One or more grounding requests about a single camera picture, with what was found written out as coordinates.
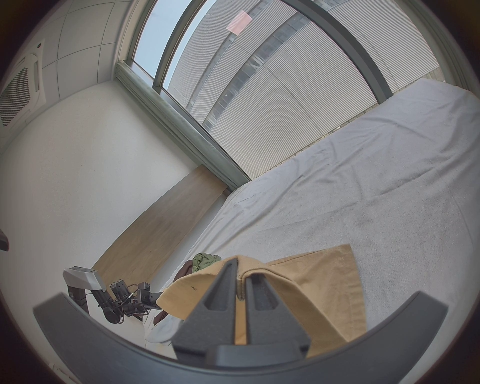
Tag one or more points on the green garment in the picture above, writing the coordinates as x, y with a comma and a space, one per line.
204, 262

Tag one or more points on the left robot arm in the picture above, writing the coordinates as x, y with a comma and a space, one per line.
84, 277

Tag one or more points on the tan shorts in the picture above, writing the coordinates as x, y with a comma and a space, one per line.
318, 285

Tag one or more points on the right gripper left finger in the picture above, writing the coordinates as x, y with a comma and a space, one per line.
210, 326

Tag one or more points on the grey-green curtain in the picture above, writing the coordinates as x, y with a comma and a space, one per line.
180, 127

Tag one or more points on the brown garment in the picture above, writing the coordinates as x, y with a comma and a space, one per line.
183, 272

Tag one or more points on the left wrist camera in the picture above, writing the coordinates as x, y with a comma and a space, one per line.
143, 288

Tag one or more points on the ceiling air conditioner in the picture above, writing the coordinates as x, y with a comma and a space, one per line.
18, 90

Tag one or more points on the bed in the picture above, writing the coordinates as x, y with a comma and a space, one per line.
375, 168

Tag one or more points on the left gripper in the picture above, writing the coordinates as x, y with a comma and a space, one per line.
153, 298

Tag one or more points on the pale blue garment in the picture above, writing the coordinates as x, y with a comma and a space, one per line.
161, 332

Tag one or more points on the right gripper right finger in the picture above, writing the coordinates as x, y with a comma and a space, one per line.
273, 322

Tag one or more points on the window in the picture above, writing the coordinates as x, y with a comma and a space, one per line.
300, 93

